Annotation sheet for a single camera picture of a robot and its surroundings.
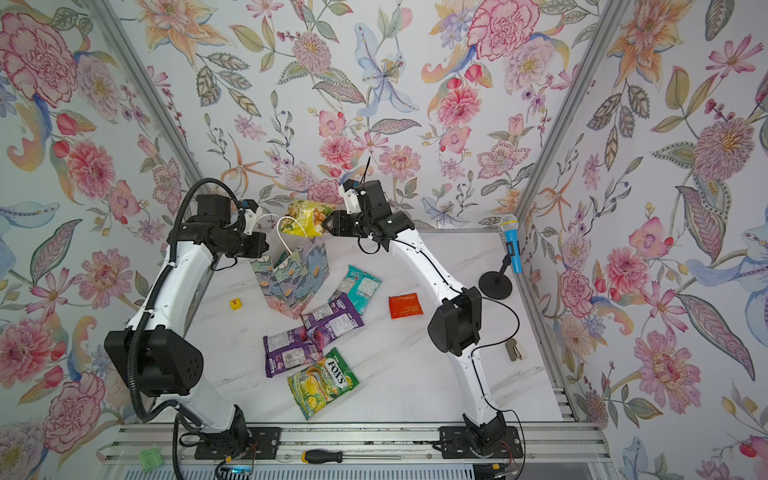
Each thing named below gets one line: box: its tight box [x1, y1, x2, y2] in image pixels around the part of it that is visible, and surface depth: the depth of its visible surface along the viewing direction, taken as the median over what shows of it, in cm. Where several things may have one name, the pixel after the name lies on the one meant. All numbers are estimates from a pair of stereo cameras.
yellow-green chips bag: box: [280, 199, 335, 239], surface depth 85 cm
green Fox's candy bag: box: [287, 347, 360, 421], surface depth 84 cm
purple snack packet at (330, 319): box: [300, 293, 365, 349], surface depth 95 cm
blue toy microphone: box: [500, 214, 523, 274], surface depth 91 cm
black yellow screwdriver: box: [301, 449, 403, 464], surface depth 73 cm
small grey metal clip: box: [505, 338, 523, 361], surface depth 90 cm
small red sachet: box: [388, 292, 424, 319], surface depth 100 cm
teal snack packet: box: [327, 264, 382, 316], surface depth 103 cm
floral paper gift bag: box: [250, 228, 330, 319], surface depth 87 cm
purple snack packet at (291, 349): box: [263, 326, 324, 378], surface depth 90 cm
